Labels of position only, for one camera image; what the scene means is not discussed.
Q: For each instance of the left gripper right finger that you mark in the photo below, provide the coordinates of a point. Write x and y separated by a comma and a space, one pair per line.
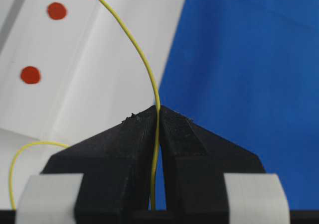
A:
210, 180

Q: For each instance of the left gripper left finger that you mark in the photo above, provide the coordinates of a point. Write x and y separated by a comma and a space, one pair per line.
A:
100, 180

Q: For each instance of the white raised work strip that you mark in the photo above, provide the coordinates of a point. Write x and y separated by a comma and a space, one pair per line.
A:
41, 43

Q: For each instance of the blue table cloth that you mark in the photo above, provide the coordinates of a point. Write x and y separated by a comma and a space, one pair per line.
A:
248, 70

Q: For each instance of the white base board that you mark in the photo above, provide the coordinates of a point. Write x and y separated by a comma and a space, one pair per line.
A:
110, 83

